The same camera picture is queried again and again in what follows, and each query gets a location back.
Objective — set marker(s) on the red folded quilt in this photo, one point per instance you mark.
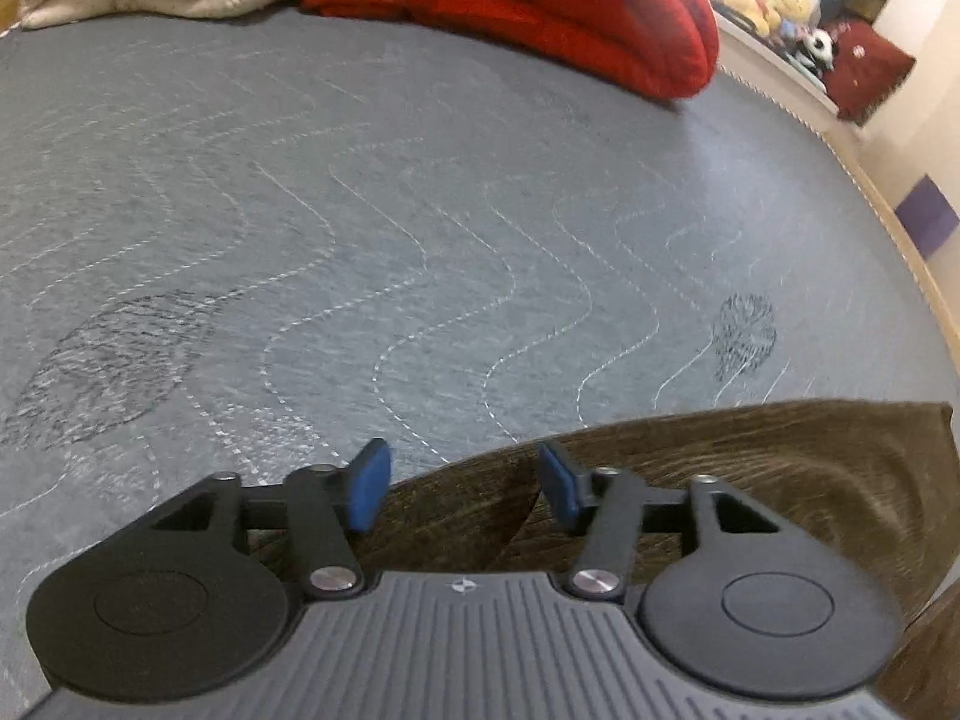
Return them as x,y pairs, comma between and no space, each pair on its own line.
525,0

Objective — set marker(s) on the white window sill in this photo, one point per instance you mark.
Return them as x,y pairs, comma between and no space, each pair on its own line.
780,71

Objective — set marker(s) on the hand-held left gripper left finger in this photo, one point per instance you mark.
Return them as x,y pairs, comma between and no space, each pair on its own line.
373,484

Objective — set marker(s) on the grey quilted mattress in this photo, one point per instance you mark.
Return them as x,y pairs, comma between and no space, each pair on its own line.
375,202

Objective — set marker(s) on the dark red cushion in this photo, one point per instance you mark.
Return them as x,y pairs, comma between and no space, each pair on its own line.
870,67

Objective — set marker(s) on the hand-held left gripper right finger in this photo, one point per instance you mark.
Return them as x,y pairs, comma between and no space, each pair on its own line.
559,487

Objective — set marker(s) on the yellow bear plush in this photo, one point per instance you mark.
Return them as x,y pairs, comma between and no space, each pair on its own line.
784,7

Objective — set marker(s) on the panda plush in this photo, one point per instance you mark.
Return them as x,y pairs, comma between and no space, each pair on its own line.
814,52

